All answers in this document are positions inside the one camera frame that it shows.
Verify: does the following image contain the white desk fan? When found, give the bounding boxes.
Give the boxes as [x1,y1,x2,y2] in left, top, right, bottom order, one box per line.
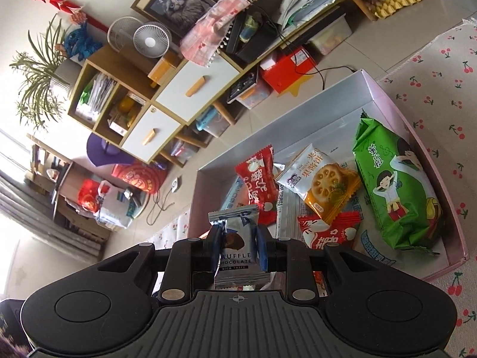
[133,23,173,59]

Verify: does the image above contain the small clear storage box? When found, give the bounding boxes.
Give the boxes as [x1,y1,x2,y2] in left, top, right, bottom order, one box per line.
[169,140,200,166]

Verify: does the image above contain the pile of white bags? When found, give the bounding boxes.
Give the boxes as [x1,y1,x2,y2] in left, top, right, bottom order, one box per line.
[279,0,338,32]

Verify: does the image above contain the purple hat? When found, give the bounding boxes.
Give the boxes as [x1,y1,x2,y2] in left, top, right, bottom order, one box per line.
[86,134,135,167]

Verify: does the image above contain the red patterned bag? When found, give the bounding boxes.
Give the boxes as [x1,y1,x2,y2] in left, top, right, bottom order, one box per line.
[112,163,165,195]

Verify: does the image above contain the red white snack packet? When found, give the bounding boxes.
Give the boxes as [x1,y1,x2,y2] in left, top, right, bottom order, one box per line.
[297,211,361,254]
[235,145,278,226]

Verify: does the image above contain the clear storage box yellow contents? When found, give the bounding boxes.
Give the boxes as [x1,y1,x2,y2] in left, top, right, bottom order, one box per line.
[309,18,353,56]

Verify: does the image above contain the stack of papers and booklets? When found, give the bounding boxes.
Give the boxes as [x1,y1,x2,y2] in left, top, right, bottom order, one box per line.
[76,72,118,124]

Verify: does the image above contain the white fan grille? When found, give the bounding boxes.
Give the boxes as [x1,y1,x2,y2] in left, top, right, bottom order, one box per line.
[107,16,144,52]

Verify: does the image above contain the blue lid storage box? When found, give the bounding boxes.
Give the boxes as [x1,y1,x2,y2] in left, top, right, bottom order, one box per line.
[196,106,228,137]

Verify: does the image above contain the long white blue bread packet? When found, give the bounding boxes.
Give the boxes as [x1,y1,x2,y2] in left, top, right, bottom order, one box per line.
[360,227,440,258]

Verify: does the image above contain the pink cardboard box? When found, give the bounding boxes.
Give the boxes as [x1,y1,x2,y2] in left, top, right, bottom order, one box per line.
[188,69,469,283]

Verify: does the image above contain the yellow egg tray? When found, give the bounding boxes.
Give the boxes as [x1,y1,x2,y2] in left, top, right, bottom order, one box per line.
[363,0,422,20]

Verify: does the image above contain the person's fuzzy clothing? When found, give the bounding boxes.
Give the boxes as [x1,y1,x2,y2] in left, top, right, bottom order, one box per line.
[0,339,30,358]

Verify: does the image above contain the red shiny bag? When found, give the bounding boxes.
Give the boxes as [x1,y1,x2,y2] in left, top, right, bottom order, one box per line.
[78,179,109,213]

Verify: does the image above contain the cherry print cloth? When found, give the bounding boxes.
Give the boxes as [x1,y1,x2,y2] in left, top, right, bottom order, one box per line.
[147,18,477,358]

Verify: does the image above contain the red box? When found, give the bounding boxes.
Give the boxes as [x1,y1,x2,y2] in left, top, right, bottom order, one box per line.
[260,46,318,94]

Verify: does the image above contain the wooden side shelf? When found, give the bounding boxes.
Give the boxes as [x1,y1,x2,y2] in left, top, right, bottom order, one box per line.
[26,134,86,224]

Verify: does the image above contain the black cable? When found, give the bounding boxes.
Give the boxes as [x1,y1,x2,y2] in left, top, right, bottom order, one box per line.
[220,0,356,92]

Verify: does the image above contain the black open box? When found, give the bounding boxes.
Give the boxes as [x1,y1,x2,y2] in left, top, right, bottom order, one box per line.
[225,9,284,64]

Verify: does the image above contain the silver blue chocolate packet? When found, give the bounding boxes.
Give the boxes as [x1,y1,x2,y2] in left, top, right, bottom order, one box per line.
[208,206,271,291]

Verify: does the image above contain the white drawer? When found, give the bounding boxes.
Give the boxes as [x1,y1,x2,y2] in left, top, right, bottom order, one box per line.
[154,60,241,124]
[121,104,183,163]

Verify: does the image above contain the blue paper figure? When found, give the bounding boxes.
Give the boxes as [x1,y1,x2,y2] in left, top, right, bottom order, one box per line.
[56,20,103,60]

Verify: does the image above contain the grey curtain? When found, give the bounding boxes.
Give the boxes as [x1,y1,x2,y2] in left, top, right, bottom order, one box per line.
[0,173,109,265]

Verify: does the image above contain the orange white biscuit packet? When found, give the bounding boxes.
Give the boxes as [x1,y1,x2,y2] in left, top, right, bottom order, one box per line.
[278,143,361,224]

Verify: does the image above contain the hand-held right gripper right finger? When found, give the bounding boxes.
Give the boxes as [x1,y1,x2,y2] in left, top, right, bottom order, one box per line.
[254,225,379,303]

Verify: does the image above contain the green chip packet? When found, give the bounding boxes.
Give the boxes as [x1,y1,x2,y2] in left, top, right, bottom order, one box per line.
[352,108,444,256]

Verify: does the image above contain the white plastic bag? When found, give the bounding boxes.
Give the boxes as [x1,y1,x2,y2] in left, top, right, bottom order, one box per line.
[93,181,146,230]

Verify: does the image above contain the black flat device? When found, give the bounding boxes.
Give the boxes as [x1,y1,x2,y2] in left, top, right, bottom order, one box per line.
[227,69,259,103]

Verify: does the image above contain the yellow wooden box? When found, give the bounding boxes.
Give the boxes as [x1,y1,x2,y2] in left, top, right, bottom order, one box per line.
[147,51,181,88]

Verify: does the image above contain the green potted plant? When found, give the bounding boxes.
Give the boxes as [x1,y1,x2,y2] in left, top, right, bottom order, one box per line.
[9,13,80,131]

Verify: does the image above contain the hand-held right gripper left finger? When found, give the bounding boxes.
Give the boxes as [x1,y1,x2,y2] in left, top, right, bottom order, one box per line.
[97,226,225,304]

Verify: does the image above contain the framed cat picture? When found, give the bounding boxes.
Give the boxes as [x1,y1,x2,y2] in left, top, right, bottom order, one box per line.
[130,0,217,32]

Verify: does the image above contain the pink cloth with tassels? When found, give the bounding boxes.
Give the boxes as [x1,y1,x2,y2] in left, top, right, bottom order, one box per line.
[180,0,254,68]

